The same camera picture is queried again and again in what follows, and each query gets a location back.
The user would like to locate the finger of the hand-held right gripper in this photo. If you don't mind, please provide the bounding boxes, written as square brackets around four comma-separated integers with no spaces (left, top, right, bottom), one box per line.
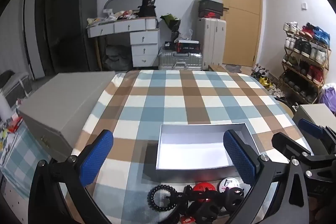
[272,132,313,161]
[298,118,336,143]

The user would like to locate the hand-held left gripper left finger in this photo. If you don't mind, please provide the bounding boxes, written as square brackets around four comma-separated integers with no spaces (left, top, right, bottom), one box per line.
[28,130,114,224]

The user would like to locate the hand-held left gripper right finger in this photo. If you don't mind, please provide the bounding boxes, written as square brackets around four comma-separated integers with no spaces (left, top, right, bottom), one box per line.
[223,130,315,224]

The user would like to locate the white cardboard box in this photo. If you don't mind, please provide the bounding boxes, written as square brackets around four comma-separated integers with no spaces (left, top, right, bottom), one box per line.
[156,123,261,170]

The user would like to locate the plain grey box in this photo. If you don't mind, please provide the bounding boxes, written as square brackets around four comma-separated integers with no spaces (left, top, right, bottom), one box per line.
[293,104,336,130]

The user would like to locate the white round tin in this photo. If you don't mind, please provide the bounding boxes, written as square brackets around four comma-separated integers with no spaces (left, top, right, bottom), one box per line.
[219,177,240,192]

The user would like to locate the purple plastic bag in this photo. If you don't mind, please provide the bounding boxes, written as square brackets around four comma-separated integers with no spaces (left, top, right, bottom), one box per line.
[319,84,336,114]

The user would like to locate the red round tin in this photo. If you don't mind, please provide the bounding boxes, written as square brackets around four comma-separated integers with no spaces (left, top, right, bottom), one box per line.
[193,182,217,193]

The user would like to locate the pile of shoes on floor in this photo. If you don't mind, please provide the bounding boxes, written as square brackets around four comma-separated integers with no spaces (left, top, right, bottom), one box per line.
[251,64,284,97]

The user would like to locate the grey storage box with latch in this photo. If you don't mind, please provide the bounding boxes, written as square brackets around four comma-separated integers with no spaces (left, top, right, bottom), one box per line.
[18,71,116,151]

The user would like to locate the blue plaid cloth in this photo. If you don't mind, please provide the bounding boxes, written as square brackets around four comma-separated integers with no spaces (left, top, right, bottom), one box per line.
[0,122,53,198]

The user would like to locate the rows of shoes on rack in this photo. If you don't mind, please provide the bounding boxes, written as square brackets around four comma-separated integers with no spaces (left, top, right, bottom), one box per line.
[283,21,331,104]

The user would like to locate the plaid tablecloth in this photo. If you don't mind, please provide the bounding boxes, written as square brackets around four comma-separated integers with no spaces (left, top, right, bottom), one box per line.
[71,70,309,224]

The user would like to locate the brown cardboard box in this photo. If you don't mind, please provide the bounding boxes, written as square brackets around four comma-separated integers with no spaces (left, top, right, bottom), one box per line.
[208,64,229,72]

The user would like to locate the grey bag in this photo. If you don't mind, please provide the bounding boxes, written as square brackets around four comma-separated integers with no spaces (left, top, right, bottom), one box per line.
[105,45,133,69]

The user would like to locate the white paper roll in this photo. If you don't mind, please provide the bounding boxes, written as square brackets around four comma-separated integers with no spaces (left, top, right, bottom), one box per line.
[0,94,12,119]

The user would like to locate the grey fabric storage bin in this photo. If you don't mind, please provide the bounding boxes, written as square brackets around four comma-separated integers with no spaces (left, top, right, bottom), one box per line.
[0,70,33,106]

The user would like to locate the silver suitcase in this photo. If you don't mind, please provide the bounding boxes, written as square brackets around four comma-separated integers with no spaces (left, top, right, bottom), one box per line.
[158,51,203,70]

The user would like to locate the white upright suitcase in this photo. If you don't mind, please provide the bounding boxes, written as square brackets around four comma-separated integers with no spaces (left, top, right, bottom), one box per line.
[197,17,227,65]

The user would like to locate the black refrigerator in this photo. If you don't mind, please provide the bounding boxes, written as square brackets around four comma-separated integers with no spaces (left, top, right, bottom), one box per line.
[43,0,98,75]

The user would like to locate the white vanity desk with drawers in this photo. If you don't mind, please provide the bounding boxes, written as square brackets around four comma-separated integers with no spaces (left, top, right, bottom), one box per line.
[87,17,160,68]

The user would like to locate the wooden door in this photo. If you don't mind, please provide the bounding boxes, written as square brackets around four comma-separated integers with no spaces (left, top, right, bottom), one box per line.
[214,0,263,67]

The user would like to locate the clear plastic bag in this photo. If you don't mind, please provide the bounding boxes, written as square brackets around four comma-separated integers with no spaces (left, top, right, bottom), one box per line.
[181,29,194,41]

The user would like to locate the clutter of cosmetics and wrappers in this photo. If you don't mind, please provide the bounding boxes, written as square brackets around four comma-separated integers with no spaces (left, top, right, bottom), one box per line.
[87,10,139,26]

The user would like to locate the green black flower bouquet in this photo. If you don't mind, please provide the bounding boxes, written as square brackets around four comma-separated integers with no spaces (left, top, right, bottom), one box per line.
[160,13,181,42]

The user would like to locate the grey arched mirror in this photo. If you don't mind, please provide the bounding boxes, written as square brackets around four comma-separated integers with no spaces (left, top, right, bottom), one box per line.
[103,0,143,13]

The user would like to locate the black bag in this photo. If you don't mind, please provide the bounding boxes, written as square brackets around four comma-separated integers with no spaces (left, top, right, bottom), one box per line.
[138,0,157,18]

